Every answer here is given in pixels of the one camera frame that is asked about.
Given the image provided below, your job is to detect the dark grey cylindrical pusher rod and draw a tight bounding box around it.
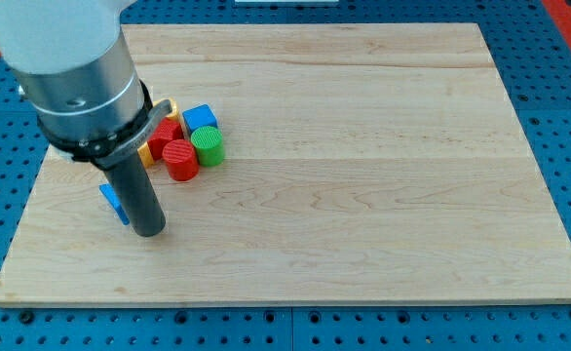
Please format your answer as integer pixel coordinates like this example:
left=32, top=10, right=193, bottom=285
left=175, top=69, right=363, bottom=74
left=104, top=151, right=166, bottom=237

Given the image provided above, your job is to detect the blue triangle block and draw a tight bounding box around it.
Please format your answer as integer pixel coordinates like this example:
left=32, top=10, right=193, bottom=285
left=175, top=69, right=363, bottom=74
left=98, top=183, right=130, bottom=225

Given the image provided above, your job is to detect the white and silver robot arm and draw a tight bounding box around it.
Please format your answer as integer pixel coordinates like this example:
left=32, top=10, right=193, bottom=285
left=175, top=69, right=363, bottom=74
left=0, top=0, right=171, bottom=237

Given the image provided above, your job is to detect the yellow hexagon block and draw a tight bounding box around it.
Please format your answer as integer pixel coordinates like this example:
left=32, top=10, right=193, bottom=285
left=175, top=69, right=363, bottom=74
left=153, top=97, right=180, bottom=122

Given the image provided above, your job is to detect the red cylinder block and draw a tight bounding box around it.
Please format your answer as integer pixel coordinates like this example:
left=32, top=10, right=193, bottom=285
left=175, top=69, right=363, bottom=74
left=162, top=139, right=199, bottom=181

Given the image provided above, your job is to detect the green cylinder block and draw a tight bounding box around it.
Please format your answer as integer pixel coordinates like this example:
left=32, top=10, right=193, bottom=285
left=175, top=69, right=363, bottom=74
left=191, top=126, right=225, bottom=167

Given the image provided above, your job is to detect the blue cube block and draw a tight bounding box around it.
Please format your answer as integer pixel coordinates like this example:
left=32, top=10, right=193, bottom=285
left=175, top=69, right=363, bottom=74
left=182, top=104, right=218, bottom=135

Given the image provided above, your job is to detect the wooden board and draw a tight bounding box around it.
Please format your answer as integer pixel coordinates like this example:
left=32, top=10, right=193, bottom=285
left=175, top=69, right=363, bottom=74
left=0, top=23, right=571, bottom=308

